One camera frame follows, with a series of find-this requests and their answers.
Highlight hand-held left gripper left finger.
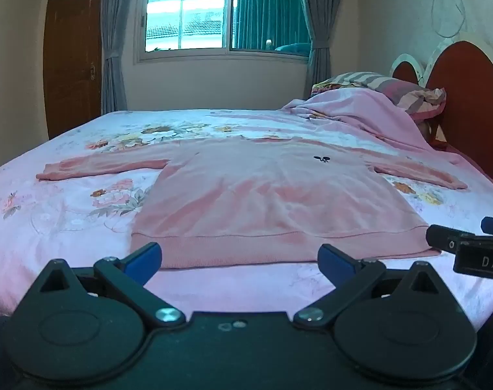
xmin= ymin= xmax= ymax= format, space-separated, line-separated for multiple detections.
xmin=35 ymin=242 xmax=187 ymax=328

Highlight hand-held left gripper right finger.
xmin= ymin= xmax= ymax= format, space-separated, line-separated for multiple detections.
xmin=293 ymin=243 xmax=454 ymax=329

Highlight pink long-sleeved sweater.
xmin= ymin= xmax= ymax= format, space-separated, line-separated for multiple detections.
xmin=36 ymin=136 xmax=469 ymax=271

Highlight floral bed sheet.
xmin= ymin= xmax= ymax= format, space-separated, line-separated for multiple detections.
xmin=0 ymin=108 xmax=493 ymax=328

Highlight pink blanket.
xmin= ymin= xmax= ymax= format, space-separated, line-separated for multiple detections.
xmin=281 ymin=88 xmax=458 ymax=167

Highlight striped pillow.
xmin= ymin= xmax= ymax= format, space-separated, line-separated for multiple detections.
xmin=311 ymin=71 xmax=447 ymax=117

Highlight grey curtain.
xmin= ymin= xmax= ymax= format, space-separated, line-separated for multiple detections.
xmin=100 ymin=0 xmax=148 ymax=115
xmin=297 ymin=0 xmax=349 ymax=99

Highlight brown wooden door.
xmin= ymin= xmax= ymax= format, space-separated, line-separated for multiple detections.
xmin=43 ymin=0 xmax=106 ymax=140

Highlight sliding glass window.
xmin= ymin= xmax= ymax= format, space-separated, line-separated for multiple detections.
xmin=133 ymin=0 xmax=313 ymax=64

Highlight teal curtain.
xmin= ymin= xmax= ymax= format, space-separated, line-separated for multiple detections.
xmin=233 ymin=0 xmax=311 ymax=50

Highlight white hanging cable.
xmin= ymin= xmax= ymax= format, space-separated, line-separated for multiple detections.
xmin=431 ymin=0 xmax=469 ymax=40

